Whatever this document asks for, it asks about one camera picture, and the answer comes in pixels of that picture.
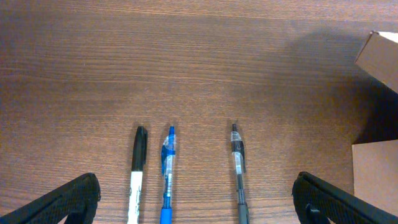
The black gel pen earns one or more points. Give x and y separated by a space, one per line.
238 154

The open cardboard box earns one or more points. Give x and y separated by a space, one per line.
375 151

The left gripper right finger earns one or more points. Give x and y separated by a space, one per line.
317 201

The blue gel pen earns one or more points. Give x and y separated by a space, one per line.
168 153

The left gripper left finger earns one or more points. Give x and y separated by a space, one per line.
73 202

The black white marker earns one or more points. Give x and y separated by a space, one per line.
139 150

